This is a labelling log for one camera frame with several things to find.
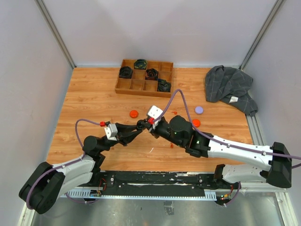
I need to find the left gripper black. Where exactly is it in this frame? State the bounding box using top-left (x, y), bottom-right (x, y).
top-left (98, 123), bottom-right (143, 153)

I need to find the black earbud charging case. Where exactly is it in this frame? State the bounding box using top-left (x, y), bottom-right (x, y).
top-left (136, 120), bottom-right (145, 131)

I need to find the orange earbud charging case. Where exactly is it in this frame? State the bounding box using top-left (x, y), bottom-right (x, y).
top-left (129, 110), bottom-right (139, 119)

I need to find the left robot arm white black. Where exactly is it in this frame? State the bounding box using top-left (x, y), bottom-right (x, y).
top-left (19, 121), bottom-right (144, 214)

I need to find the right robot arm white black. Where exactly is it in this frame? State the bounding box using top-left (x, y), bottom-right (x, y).
top-left (137, 115), bottom-right (292, 188)

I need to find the lilac earbud charging case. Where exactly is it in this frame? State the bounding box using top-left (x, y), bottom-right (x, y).
top-left (194, 106), bottom-right (204, 114)

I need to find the wooden compartment tray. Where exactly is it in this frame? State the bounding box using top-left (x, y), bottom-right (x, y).
top-left (115, 59), bottom-right (174, 98)

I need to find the rolled dark belt centre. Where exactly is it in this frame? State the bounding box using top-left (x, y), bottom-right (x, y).
top-left (145, 68), bottom-right (158, 81)

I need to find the rolled dark belt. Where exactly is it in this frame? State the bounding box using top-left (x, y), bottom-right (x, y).
top-left (119, 66), bottom-right (133, 79)
top-left (145, 68), bottom-right (158, 81)

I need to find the rolled dark belt left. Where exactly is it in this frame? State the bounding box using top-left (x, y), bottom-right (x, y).
top-left (119, 66), bottom-right (133, 79)

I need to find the rolled green belt top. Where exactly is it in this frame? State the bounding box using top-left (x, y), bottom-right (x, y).
top-left (134, 59), bottom-right (148, 70)

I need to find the grey checked cloth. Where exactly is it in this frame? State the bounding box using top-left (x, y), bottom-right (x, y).
top-left (205, 65), bottom-right (258, 117)

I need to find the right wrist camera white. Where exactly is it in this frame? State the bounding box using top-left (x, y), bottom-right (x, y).
top-left (147, 105), bottom-right (163, 129)

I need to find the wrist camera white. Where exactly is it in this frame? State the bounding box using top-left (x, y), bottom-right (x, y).
top-left (104, 123), bottom-right (118, 141)
top-left (147, 105), bottom-right (163, 129)

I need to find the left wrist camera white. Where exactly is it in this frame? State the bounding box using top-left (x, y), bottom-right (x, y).
top-left (104, 123), bottom-right (118, 141)

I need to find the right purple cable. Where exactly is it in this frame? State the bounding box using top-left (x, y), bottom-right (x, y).
top-left (152, 89), bottom-right (301, 169)

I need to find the purple cable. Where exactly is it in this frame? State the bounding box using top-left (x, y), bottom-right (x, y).
top-left (25, 118), bottom-right (105, 210)
top-left (152, 89), bottom-right (301, 169)

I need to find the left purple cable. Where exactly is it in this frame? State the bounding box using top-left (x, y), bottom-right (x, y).
top-left (25, 118), bottom-right (105, 210)

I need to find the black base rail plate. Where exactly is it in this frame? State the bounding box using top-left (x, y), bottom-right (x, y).
top-left (72, 169), bottom-right (236, 197)

